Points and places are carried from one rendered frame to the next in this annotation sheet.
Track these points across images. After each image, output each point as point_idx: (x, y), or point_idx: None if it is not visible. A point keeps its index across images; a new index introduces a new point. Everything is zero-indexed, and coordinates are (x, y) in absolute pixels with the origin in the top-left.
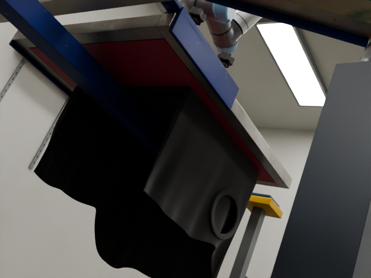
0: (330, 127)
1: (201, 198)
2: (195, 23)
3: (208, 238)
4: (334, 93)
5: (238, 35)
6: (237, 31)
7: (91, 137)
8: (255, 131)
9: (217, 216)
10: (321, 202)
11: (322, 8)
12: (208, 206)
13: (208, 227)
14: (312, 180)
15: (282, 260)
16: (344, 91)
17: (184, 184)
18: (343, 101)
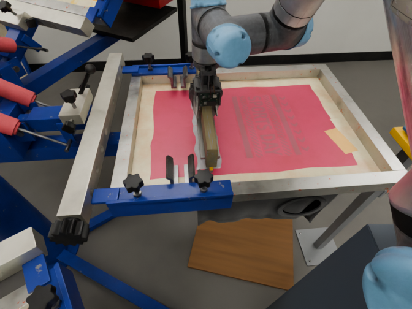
0: (319, 289)
1: (263, 208)
2: (129, 202)
3: (284, 217)
4: (340, 263)
5: (293, 35)
6: (286, 34)
7: None
8: (293, 192)
9: (292, 207)
10: None
11: None
12: (275, 208)
13: (281, 215)
14: (296, 300)
15: (275, 308)
16: (347, 278)
17: (237, 211)
18: (339, 288)
